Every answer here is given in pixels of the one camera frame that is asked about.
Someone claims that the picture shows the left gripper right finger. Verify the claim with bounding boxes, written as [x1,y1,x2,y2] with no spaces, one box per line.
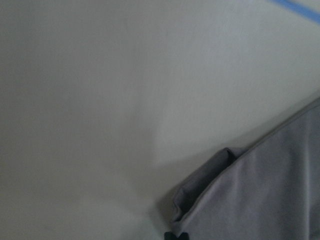
[178,232,189,240]

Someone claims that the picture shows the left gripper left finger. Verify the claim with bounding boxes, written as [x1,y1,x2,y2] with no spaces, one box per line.
[164,232,175,240]

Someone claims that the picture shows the dark brown t-shirt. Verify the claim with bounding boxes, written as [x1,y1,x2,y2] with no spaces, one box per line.
[171,100,320,240]

